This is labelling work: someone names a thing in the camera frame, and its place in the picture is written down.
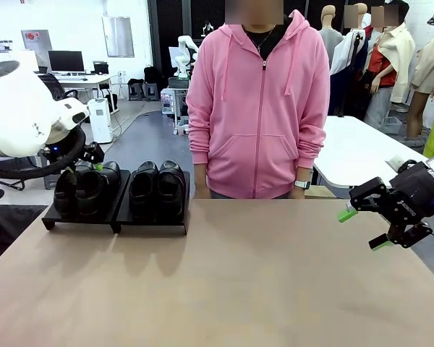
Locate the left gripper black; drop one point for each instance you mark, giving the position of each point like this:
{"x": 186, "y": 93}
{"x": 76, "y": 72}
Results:
{"x": 55, "y": 152}

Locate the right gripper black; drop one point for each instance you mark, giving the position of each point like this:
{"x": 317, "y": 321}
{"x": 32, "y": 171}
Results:
{"x": 416, "y": 195}

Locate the black leather shoe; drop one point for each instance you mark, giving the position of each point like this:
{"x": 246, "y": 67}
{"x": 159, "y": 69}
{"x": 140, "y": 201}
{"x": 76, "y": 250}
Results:
{"x": 143, "y": 191}
{"x": 94, "y": 195}
{"x": 170, "y": 189}
{"x": 64, "y": 197}

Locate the small white robot arm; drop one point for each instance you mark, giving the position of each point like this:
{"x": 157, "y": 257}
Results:
{"x": 184, "y": 50}

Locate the person's left forearm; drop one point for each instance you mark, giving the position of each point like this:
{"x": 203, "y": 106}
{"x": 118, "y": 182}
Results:
{"x": 311, "y": 148}

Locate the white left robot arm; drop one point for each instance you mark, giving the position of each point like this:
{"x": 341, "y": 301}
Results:
{"x": 18, "y": 115}

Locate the person's right forearm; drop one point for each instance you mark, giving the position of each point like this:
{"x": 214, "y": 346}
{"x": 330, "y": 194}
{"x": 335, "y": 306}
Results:
{"x": 199, "y": 144}

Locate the person's left hand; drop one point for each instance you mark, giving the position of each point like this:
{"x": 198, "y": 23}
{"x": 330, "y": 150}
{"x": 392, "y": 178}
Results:
{"x": 298, "y": 194}

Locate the person's right hand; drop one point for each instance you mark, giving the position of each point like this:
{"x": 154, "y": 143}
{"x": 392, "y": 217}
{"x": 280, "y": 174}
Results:
{"x": 202, "y": 186}

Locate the beige box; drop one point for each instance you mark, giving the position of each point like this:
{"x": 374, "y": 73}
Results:
{"x": 322, "y": 192}

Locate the white work table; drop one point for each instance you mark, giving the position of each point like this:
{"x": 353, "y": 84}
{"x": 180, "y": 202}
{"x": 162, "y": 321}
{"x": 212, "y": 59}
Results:
{"x": 365, "y": 152}

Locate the black mesh office chair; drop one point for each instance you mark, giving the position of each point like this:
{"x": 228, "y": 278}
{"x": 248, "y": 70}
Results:
{"x": 63, "y": 90}

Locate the white office desk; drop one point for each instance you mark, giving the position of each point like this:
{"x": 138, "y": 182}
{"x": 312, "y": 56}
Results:
{"x": 94, "y": 77}

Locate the silver wristwatch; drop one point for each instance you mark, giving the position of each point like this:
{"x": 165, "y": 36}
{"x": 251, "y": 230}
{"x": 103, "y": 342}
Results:
{"x": 302, "y": 184}

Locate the black plastic stool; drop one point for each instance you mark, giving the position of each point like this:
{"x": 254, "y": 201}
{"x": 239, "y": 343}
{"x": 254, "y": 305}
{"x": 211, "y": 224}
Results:
{"x": 152, "y": 92}
{"x": 135, "y": 90}

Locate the grey storage crate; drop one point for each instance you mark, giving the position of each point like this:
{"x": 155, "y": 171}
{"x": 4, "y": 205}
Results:
{"x": 392, "y": 124}

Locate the small black printer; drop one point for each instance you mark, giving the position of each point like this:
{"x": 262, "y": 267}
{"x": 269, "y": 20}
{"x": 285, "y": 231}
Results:
{"x": 100, "y": 67}

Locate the black computer monitor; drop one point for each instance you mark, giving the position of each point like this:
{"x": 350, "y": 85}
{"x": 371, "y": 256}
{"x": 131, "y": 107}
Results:
{"x": 66, "y": 60}

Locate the computer case with lights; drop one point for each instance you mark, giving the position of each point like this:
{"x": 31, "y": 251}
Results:
{"x": 168, "y": 101}

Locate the black backpack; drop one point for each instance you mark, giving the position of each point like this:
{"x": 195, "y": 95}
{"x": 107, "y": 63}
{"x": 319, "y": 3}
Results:
{"x": 151, "y": 74}

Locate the metal robot cart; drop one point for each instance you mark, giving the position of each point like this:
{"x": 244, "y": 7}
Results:
{"x": 175, "y": 82}

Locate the mannequin with bucket hat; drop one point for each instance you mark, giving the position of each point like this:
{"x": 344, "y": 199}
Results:
{"x": 430, "y": 65}

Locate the mannequin in cream jacket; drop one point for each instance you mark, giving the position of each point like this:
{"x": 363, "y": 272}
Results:
{"x": 390, "y": 58}

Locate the pink zip hoodie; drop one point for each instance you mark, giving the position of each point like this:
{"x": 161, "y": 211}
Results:
{"x": 258, "y": 115}

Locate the mannequin in white navy jacket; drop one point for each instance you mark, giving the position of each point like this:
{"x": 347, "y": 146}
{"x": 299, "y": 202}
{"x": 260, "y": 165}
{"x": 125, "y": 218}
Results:
{"x": 351, "y": 54}

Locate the mannequin in grey shirt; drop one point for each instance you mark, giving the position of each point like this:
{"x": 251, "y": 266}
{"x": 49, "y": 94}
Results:
{"x": 334, "y": 47}

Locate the black undershirt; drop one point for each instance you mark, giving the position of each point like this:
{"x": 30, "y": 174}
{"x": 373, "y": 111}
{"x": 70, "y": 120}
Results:
{"x": 262, "y": 39}

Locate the person's head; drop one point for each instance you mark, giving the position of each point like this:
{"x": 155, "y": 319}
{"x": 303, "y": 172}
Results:
{"x": 253, "y": 11}

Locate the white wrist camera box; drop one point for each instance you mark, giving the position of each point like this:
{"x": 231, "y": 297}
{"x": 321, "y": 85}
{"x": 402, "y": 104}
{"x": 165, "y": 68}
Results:
{"x": 397, "y": 161}

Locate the metal wall cabinet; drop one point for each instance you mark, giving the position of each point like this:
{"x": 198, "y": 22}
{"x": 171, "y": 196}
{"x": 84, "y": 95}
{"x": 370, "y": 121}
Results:
{"x": 117, "y": 36}

